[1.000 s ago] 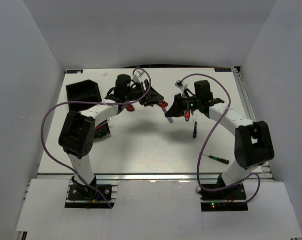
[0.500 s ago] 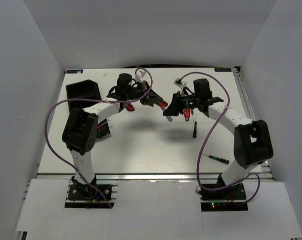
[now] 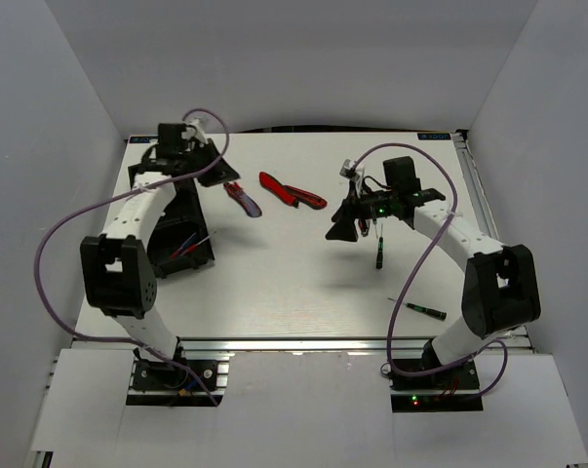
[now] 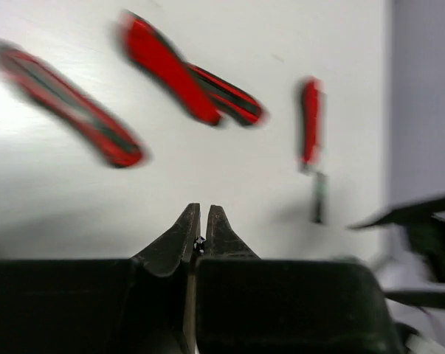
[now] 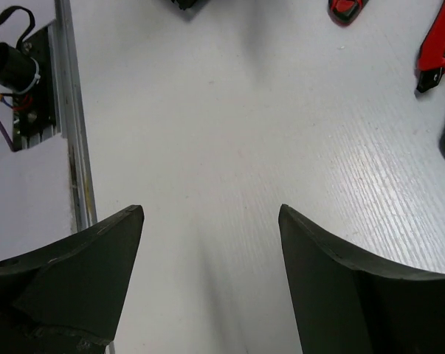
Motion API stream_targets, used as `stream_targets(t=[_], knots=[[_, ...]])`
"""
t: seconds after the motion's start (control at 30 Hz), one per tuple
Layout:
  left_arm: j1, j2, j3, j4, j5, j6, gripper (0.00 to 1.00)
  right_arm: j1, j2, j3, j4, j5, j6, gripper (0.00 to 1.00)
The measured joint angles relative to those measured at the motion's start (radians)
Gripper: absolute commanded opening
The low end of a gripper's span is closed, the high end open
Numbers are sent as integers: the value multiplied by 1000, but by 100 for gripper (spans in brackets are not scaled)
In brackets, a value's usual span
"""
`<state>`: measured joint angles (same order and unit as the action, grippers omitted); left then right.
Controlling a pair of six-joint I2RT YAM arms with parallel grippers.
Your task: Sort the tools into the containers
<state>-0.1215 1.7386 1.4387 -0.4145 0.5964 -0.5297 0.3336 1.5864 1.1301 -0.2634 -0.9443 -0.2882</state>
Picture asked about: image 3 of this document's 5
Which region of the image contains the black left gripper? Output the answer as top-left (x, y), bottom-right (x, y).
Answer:
top-left (180, 138), bottom-right (241, 188)

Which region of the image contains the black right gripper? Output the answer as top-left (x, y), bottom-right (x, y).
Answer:
top-left (326, 180), bottom-right (398, 243)

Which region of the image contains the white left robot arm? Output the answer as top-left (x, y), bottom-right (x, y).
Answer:
top-left (80, 118), bottom-right (240, 389)

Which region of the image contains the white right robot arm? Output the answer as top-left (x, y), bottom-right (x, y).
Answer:
top-left (326, 157), bottom-right (541, 389)

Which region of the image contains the green black screwdriver lower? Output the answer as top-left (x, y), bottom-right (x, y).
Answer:
top-left (375, 224), bottom-right (384, 270)

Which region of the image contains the red folding knife centre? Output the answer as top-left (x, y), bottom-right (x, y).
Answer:
top-left (258, 172), bottom-right (298, 208)

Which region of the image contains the red black utility knife left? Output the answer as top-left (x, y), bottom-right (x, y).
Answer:
top-left (222, 181), bottom-right (264, 218)

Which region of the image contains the blue label left corner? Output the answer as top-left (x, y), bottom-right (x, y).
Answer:
top-left (128, 136), bottom-right (158, 144)

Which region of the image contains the blue label corner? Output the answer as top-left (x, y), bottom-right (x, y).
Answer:
top-left (416, 132), bottom-right (451, 141)
top-left (128, 136), bottom-right (158, 144)

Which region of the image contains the black compartment tool bin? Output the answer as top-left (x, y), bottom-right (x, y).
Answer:
top-left (128, 163), bottom-right (216, 280)

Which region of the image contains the blue label right corner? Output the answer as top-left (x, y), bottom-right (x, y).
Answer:
top-left (416, 132), bottom-right (451, 141)

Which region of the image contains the green black screwdriver front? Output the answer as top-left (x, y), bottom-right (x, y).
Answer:
top-left (400, 302), bottom-right (448, 322)

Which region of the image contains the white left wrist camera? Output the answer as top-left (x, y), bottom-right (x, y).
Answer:
top-left (182, 116), bottom-right (209, 145)

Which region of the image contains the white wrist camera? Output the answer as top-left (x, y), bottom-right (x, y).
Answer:
top-left (339, 159), bottom-right (365, 195)
top-left (182, 116), bottom-right (209, 145)

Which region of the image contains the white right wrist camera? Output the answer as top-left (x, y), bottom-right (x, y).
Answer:
top-left (339, 159), bottom-right (365, 195)

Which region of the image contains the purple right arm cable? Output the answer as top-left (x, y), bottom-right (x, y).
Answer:
top-left (379, 142), bottom-right (510, 402)

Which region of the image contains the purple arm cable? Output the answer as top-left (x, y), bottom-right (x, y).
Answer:
top-left (379, 142), bottom-right (510, 402)
top-left (33, 107), bottom-right (230, 407)

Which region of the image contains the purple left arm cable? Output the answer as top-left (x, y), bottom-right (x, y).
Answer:
top-left (33, 107), bottom-right (230, 407)

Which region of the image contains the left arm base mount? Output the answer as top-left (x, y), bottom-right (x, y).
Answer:
top-left (126, 358), bottom-right (229, 408)

